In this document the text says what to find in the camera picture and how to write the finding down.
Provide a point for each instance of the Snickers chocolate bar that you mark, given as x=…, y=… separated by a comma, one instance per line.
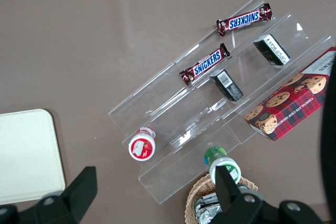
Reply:
x=244, y=19
x=206, y=65

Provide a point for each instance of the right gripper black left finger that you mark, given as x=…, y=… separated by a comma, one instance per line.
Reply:
x=81, y=195

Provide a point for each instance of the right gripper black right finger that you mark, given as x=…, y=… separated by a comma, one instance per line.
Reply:
x=225, y=190

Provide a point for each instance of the clear acrylic stepped stand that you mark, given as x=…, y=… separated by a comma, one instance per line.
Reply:
x=162, y=119
x=262, y=95

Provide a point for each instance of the beige plastic tray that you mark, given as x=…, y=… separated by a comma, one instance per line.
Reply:
x=29, y=155

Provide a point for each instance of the silver foil wrapped packets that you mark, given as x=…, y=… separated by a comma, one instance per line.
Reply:
x=207, y=208

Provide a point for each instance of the oval light wicker basket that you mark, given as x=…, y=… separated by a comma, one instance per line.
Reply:
x=202, y=184

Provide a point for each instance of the red tartan cookie box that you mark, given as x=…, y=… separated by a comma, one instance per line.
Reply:
x=291, y=103

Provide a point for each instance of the red strawberry yogurt cup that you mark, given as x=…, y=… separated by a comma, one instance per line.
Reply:
x=141, y=146

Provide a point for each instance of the green yogurt cup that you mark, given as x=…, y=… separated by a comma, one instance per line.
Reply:
x=215, y=155

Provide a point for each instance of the small black carton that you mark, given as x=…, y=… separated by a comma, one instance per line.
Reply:
x=273, y=49
x=227, y=85

